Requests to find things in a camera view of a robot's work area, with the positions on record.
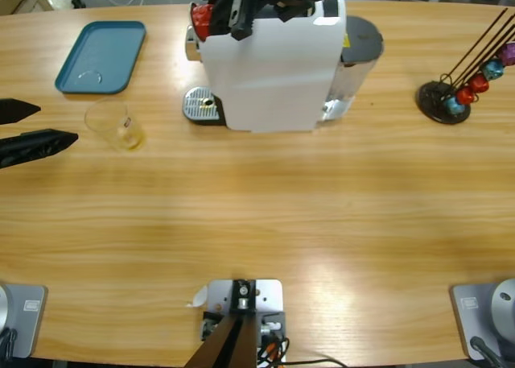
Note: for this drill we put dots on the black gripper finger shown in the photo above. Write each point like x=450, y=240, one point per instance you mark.
x=36, y=146
x=16, y=110

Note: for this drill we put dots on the red coffee capsule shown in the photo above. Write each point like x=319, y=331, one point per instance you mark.
x=200, y=19
x=466, y=96
x=479, y=83

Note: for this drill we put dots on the white capsule coffee machine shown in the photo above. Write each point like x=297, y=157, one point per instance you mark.
x=261, y=78

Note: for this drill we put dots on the clear drinking glass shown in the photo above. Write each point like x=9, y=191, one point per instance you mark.
x=116, y=130

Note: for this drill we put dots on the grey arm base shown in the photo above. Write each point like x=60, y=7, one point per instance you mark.
x=24, y=319
x=483, y=315

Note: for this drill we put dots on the blue coffee capsule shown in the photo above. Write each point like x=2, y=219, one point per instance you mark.
x=456, y=106
x=494, y=69

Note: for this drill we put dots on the purple coffee capsule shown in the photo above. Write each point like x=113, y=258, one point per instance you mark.
x=509, y=54

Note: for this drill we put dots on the teal plastic tray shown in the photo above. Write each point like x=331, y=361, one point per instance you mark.
x=100, y=54

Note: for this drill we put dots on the black capsule holder with rods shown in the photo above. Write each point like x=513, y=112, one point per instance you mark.
x=432, y=98

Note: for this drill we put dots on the white paper tag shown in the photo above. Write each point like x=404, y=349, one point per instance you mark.
x=199, y=297

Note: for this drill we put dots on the black device at right edge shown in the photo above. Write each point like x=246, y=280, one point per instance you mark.
x=269, y=295

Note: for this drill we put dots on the dark camera post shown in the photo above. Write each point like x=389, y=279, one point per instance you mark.
x=237, y=336

